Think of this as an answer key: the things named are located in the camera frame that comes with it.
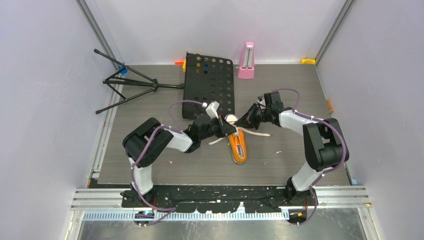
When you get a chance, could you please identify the black tripod stand legs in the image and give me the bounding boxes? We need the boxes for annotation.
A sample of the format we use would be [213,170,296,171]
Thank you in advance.
[93,48,185,115]

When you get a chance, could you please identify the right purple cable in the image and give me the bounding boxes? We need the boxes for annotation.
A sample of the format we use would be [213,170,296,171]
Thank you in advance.
[261,88,348,228]

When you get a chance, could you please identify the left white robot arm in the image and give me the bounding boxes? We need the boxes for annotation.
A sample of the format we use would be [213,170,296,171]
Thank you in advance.
[122,114,237,207]

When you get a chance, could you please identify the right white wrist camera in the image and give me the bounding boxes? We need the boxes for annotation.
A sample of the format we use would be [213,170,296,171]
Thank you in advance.
[256,95,265,106]

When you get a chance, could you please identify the aluminium frame rail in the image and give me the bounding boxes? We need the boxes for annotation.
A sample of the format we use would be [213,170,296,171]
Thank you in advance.
[71,186,372,225]

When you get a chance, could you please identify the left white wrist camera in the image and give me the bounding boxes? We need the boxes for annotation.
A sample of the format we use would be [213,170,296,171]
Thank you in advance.
[202,101,220,119]

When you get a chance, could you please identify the blue clip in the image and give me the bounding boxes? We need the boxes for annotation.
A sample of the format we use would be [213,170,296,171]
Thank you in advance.
[118,66,128,76]

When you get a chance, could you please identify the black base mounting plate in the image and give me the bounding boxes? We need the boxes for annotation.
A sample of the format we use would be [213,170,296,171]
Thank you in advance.
[120,185,317,214]

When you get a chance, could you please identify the black perforated music stand desk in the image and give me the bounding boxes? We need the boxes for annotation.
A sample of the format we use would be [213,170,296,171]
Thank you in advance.
[181,52,236,120]

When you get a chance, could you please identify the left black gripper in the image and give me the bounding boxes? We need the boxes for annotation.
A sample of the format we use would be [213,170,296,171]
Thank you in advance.
[199,114,238,141]

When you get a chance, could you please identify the orange canvas sneaker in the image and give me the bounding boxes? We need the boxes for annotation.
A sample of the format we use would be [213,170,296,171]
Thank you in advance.
[228,128,248,164]

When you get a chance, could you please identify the yellow orange toy block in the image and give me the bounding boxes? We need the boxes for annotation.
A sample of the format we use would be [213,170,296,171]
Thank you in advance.
[174,60,187,73]

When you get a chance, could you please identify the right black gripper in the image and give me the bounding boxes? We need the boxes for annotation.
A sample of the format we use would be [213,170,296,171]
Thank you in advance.
[235,102,272,130]

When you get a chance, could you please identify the yellow corner block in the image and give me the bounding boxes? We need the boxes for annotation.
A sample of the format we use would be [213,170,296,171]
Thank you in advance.
[300,58,316,65]

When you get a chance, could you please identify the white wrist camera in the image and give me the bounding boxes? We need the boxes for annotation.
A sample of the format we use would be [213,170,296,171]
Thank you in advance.
[202,101,220,119]
[256,95,265,106]

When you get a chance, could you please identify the white shoelace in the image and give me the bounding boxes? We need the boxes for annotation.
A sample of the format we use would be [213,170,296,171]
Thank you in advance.
[230,122,271,144]

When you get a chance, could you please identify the pink metronome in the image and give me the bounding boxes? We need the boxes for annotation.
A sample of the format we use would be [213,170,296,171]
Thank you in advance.
[237,42,255,80]

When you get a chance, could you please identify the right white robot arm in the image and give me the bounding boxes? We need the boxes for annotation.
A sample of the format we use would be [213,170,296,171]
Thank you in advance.
[235,90,349,205]

